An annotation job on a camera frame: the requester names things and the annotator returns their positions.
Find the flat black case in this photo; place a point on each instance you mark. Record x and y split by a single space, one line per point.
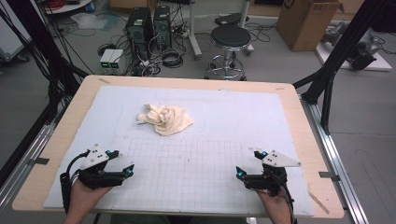
230 19

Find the slim black computer tower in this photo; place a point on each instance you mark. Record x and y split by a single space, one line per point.
162 28

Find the thin wooden stick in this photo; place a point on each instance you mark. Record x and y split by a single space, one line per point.
318 200

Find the brown cardboard box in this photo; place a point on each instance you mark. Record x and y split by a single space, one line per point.
306 25

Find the white power supply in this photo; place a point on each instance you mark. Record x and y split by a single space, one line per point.
116 60
106 60

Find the white floor board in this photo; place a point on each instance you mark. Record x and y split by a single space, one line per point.
381 63

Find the white desk leg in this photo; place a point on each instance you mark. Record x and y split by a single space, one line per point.
193 31

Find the white round table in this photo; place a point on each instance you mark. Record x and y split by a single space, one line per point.
71 6

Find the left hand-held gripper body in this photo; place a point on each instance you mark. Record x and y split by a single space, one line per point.
95 157

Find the white gridded mat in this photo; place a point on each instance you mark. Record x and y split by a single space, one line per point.
186 174

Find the black metal frame strut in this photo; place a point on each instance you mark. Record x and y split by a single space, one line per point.
342 46

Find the person's left hand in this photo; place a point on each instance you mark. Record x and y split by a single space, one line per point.
84 196

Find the cream patterned cloth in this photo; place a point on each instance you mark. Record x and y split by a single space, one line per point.
168 119

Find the black device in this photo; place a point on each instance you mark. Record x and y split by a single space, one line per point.
362 57

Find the clear plastic bag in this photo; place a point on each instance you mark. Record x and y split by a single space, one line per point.
90 21

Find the large black computer tower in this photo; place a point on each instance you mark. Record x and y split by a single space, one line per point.
138 31

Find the aluminium rail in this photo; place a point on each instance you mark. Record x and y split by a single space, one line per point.
28 155
333 155

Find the grey metal bracket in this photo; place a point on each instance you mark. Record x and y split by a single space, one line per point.
40 160
328 175

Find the black round stool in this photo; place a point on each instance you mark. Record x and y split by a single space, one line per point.
230 37

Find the person's right hand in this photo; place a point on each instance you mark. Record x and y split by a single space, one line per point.
275 205

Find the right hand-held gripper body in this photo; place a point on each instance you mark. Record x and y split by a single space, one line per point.
274 160

